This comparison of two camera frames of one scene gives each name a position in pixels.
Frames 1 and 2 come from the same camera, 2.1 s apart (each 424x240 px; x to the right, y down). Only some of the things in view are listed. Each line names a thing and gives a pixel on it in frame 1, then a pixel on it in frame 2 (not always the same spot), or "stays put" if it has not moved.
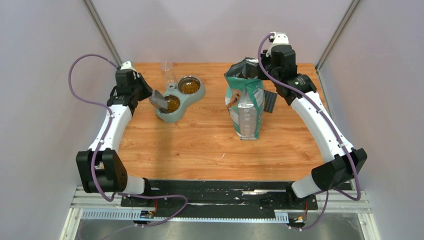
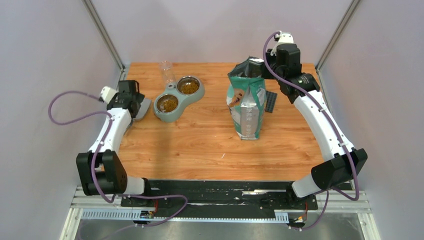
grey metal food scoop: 157,100 → 143,109
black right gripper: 265,59 stays put
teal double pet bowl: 187,88 stays put
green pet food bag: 245,97 stays put
